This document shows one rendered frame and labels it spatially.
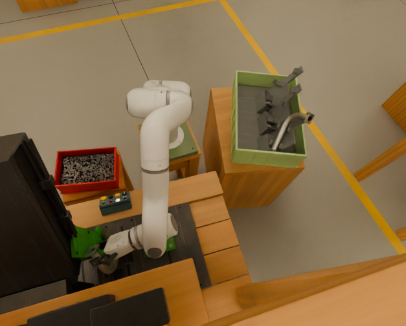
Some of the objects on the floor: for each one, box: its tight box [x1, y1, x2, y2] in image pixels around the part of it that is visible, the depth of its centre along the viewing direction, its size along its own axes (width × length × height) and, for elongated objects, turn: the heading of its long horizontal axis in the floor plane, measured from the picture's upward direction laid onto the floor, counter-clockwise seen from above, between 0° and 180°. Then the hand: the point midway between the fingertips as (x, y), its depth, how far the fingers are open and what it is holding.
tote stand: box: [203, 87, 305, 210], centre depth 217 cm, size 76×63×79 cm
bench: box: [188, 195, 253, 321], centre depth 164 cm, size 70×149×88 cm, turn 104°
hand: (97, 253), depth 100 cm, fingers open, 8 cm apart
